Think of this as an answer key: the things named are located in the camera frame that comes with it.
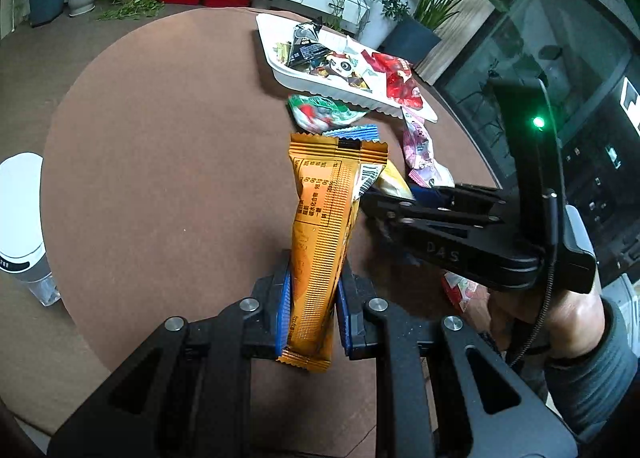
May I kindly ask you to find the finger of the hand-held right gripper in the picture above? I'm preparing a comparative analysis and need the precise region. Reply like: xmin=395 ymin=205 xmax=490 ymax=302
xmin=410 ymin=182 xmax=519 ymax=217
xmin=360 ymin=193 xmax=502 ymax=240

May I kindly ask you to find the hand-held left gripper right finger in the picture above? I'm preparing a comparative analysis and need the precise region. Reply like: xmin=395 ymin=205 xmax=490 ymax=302
xmin=336 ymin=258 xmax=581 ymax=458

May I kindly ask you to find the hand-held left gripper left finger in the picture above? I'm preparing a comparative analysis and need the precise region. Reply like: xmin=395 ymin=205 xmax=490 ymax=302
xmin=47 ymin=248 xmax=293 ymax=458

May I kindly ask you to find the gold snack packet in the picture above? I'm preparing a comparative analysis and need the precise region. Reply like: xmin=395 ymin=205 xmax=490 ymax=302
xmin=374 ymin=163 xmax=416 ymax=201

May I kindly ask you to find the orange snack bar packet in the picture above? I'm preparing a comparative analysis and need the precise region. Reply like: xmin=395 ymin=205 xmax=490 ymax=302
xmin=276 ymin=132 xmax=389 ymax=373

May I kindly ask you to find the red chocolate ball bag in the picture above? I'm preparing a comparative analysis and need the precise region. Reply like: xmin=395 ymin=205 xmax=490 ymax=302
xmin=370 ymin=51 xmax=427 ymax=112

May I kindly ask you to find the white foam tray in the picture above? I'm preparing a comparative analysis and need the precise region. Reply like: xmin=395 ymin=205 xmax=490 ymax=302
xmin=256 ymin=13 xmax=439 ymax=123

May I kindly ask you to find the large white snack bag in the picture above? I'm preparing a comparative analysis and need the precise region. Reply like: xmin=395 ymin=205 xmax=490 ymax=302
xmin=312 ymin=49 xmax=388 ymax=92

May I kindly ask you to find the dark brown snack packet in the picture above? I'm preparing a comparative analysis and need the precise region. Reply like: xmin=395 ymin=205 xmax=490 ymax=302
xmin=287 ymin=20 xmax=332 ymax=70

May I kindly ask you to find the person's right forearm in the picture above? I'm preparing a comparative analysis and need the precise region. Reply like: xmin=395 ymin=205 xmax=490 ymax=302
xmin=542 ymin=295 xmax=640 ymax=444

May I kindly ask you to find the person's right hand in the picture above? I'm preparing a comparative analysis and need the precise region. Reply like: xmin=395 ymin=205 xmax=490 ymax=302
xmin=487 ymin=288 xmax=603 ymax=364

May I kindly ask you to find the pink white snack packet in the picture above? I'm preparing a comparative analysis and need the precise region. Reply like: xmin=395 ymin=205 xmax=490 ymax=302
xmin=401 ymin=106 xmax=456 ymax=188

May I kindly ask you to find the small white red snack packet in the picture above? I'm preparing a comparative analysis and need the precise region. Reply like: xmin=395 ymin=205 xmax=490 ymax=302
xmin=441 ymin=271 xmax=488 ymax=316

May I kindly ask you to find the blue crimped snack packet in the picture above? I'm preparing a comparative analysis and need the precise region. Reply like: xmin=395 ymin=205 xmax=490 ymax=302
xmin=322 ymin=125 xmax=381 ymax=140

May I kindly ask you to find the green striped snack packet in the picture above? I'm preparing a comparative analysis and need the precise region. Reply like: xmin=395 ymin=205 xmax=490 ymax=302
xmin=286 ymin=93 xmax=367 ymax=135

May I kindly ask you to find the large-leaf plant in blue pot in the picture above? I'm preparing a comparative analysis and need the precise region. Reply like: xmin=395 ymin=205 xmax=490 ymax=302
xmin=380 ymin=0 xmax=526 ymax=66

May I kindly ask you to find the dark glass door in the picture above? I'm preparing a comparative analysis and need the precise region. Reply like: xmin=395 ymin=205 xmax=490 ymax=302
xmin=432 ymin=0 xmax=640 ymax=289

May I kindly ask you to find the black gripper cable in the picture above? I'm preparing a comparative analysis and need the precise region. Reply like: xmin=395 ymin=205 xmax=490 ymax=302
xmin=507 ymin=78 xmax=561 ymax=369

